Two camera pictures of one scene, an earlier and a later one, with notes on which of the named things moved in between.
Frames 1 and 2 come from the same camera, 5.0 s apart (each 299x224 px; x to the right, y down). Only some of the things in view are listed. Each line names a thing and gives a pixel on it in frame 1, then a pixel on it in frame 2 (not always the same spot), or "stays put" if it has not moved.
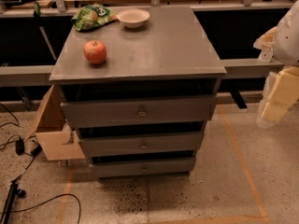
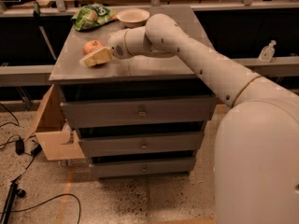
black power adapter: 20,148 stays put
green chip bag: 92,15 stays put
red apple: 94,51 stays put
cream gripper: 288,41 → 117,46
